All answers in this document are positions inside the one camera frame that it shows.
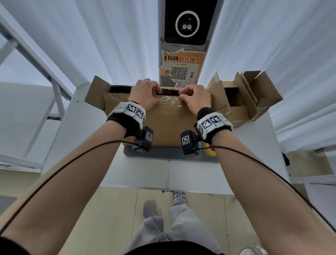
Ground black shirt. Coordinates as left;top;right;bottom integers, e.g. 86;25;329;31
0;236;226;255

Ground grey scanning mat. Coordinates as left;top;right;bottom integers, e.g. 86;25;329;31
123;0;226;163

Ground person's right forearm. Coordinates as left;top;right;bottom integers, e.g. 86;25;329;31
212;129;336;255

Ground grey printed floor mat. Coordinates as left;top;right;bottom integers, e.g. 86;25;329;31
0;195;18;216

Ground black tracker cable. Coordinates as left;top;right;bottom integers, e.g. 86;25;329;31
0;140;142;234
195;146;336;234

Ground grey trousers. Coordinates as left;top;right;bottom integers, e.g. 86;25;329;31
126;199;224;255

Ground person's left hand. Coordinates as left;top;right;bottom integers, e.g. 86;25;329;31
128;78;163;111

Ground cardboard box black print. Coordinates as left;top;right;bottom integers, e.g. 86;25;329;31
207;72;259;129

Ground white metal frame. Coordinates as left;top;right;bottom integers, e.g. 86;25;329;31
0;13;74;168

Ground grey scanner kiosk with poster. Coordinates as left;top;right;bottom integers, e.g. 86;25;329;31
159;48;206;88

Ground large cardboard box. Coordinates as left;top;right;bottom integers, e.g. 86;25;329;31
84;75;212;147

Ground white sneaker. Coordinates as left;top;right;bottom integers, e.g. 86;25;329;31
239;244;268;255

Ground plain grey shoe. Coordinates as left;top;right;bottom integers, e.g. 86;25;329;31
143;200;158;219

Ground person's left forearm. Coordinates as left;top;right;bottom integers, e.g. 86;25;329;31
0;120;126;255

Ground white perforated metal bar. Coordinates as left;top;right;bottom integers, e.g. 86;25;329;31
290;174;336;184

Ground red print cardboard box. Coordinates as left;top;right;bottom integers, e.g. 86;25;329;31
240;70;283;121

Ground person's right hand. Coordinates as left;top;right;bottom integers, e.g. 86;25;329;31
178;84;212;116

